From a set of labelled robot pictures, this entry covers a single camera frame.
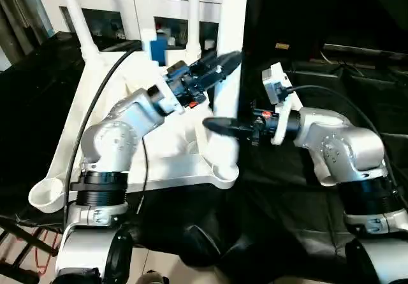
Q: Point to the white plastic table leg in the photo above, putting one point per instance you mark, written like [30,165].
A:
[231,23]
[80,16]
[194,13]

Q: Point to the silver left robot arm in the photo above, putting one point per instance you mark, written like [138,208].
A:
[121,137]

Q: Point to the small tan label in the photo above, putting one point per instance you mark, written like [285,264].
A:
[282,46]

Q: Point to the black work mat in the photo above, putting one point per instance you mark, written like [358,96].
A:
[287,220]

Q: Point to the dark low shelf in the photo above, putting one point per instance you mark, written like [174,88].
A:
[370,48]

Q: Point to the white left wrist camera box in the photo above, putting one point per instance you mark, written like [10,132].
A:
[154,48]

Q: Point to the black stand frame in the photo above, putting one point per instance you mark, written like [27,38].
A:
[22,246]

